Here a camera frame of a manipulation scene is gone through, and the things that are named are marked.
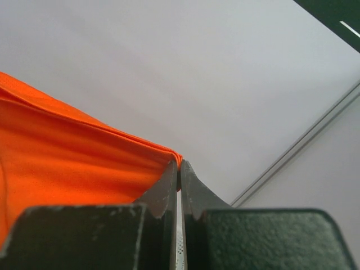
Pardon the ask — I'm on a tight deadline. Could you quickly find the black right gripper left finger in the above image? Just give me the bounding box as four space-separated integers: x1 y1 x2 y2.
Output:
1 161 178 269

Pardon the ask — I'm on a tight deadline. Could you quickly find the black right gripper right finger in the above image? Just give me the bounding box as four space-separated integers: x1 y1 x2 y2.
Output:
179 161 356 269

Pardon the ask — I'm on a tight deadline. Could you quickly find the orange t shirt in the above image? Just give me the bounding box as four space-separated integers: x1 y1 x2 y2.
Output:
1 73 182 240

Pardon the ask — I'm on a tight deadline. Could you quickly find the white plastic basket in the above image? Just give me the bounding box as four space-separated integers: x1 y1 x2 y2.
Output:
175 226 185 270

